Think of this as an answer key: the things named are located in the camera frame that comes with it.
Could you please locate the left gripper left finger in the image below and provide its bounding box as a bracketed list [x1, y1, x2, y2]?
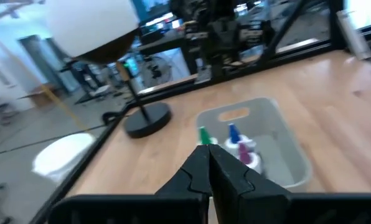
[156, 144, 212, 197]

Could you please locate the yellow hanging cord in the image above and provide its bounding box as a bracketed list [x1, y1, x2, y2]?
[39, 82, 90, 133]

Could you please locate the large green food coloring bottle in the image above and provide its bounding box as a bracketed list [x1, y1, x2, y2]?
[197, 126, 219, 146]

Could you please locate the white globe lamp black base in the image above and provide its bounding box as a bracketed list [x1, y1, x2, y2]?
[45, 0, 173, 139]

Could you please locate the grey plastic tray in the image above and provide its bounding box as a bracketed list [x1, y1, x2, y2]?
[195, 96, 313, 190]

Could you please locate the black looped floor cable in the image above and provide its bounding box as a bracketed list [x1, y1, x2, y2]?
[102, 110, 124, 126]

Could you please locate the large blue food coloring bottle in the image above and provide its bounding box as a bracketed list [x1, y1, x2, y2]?
[224, 123, 250, 156]

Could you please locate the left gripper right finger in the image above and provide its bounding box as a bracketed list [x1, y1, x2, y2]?
[209, 144, 292, 224]

